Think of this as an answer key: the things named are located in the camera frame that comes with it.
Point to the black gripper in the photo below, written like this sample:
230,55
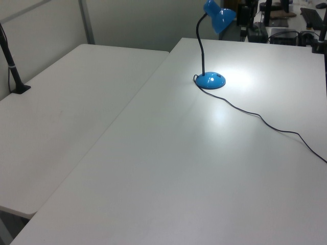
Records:
244,15

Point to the blue desk lamp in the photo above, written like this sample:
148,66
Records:
211,80

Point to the black box with green light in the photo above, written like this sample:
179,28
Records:
258,33

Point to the black monitor stand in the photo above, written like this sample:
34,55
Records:
267,12

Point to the black flat electronics box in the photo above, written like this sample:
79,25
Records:
283,37

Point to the brown cloth item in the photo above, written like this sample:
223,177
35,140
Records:
281,14

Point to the black computer mouse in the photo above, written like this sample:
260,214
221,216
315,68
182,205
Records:
321,5

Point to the white side table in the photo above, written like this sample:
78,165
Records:
64,107

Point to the black camera stand pole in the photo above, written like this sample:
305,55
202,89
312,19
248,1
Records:
319,40
11,65

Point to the grey partition frame post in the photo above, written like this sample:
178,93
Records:
87,23

